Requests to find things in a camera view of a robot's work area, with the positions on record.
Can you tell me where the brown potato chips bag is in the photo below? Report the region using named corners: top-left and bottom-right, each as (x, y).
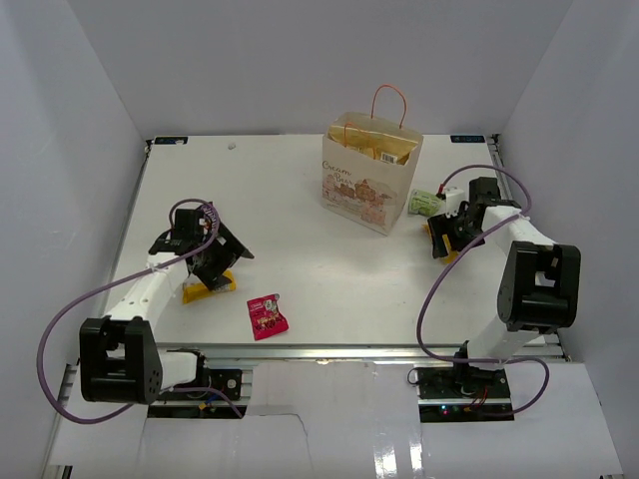
top-left (327, 122), bottom-right (419, 165)

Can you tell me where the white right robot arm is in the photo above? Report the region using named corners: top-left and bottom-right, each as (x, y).
top-left (427, 177), bottom-right (581, 398)

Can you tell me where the cream paper gift bag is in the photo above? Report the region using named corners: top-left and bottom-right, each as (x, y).
top-left (320, 97), bottom-right (423, 236)

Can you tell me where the light green snack pouch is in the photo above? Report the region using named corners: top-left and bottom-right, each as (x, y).
top-left (407, 189), bottom-right (442, 218)

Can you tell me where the yellow snack bar left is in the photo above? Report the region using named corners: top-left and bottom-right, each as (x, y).
top-left (182, 269), bottom-right (237, 304)

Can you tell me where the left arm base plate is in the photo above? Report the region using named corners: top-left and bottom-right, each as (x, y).
top-left (159, 350), bottom-right (243, 405)

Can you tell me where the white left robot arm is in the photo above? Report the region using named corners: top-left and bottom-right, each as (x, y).
top-left (79, 204), bottom-right (253, 404)

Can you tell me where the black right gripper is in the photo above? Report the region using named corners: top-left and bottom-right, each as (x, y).
top-left (429, 209), bottom-right (487, 259)

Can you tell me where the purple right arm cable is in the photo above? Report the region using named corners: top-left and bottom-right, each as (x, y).
top-left (416, 164), bottom-right (551, 418)

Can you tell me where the yellow snack bar right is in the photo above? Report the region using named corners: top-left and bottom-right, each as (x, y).
top-left (423, 224), bottom-right (458, 264)

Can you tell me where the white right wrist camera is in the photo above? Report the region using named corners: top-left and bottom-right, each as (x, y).
top-left (436, 186), bottom-right (466, 218)

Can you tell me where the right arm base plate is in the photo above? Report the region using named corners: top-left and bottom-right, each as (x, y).
top-left (406, 364), bottom-right (514, 424)

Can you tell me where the yellow snack bar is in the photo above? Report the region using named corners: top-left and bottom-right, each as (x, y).
top-left (182, 269), bottom-right (237, 304)
top-left (423, 224), bottom-right (458, 264)

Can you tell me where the aluminium front rail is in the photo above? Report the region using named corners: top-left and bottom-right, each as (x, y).
top-left (149, 342), bottom-right (470, 361)

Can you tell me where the red candy pouch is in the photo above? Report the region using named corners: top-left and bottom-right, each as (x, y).
top-left (247, 293), bottom-right (289, 341)

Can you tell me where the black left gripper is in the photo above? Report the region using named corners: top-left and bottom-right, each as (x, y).
top-left (193, 222), bottom-right (253, 290)

